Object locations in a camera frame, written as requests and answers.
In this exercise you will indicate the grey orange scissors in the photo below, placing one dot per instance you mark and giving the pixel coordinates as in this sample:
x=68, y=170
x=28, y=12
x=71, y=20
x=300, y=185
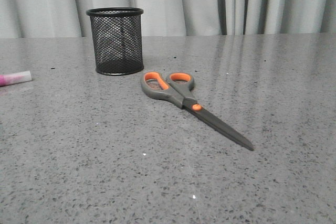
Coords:
x=176, y=88

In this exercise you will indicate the pink highlighter pen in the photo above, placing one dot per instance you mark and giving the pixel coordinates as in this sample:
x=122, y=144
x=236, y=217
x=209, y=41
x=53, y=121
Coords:
x=14, y=78

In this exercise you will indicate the black mesh pen cup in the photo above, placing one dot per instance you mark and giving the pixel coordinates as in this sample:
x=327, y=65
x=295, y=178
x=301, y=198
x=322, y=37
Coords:
x=117, y=40

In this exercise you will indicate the grey curtain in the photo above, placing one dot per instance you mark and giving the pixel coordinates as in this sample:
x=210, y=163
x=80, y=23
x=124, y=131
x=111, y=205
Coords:
x=67, y=18

